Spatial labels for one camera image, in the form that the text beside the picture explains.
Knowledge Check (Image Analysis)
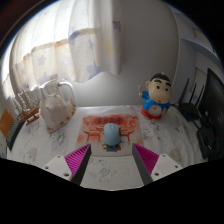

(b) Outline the wooden chair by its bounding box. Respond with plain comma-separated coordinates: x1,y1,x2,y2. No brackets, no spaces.
0,107,16,138

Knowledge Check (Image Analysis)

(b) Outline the black monitor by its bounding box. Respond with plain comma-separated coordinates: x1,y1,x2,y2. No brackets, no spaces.
196,68,224,161

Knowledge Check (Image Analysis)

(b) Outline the black router with antennas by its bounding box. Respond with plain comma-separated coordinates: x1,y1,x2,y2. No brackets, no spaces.
176,78,205,122

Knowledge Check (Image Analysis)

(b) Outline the white star-print curtain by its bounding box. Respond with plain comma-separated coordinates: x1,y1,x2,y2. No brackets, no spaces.
6,0,123,101

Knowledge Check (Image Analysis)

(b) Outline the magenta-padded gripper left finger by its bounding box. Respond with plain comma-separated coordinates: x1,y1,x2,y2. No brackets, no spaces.
40,143,92,186

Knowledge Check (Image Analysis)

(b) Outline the white wall shelf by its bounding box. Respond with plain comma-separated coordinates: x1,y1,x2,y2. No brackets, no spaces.
181,19,224,66

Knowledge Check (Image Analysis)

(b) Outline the wooden model sailing ship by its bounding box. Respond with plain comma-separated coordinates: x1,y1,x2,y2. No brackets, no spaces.
11,88,41,126

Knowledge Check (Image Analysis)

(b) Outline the red printed mouse pad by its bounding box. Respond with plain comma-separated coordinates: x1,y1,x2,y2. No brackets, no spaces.
76,114,145,158

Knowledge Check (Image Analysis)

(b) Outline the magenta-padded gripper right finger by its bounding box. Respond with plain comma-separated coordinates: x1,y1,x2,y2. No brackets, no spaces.
131,143,184,186

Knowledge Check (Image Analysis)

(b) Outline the light blue computer mouse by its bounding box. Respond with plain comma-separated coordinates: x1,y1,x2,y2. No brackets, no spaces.
102,122,123,148

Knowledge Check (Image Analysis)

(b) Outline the cartoon boy figurine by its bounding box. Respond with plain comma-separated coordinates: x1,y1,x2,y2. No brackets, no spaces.
137,72,174,121

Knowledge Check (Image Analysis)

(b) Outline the large white conch shell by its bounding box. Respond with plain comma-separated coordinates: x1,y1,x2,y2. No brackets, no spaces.
39,79,77,134

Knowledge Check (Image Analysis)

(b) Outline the white printed tablecloth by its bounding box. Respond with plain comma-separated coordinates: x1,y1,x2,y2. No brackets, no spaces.
6,104,209,190

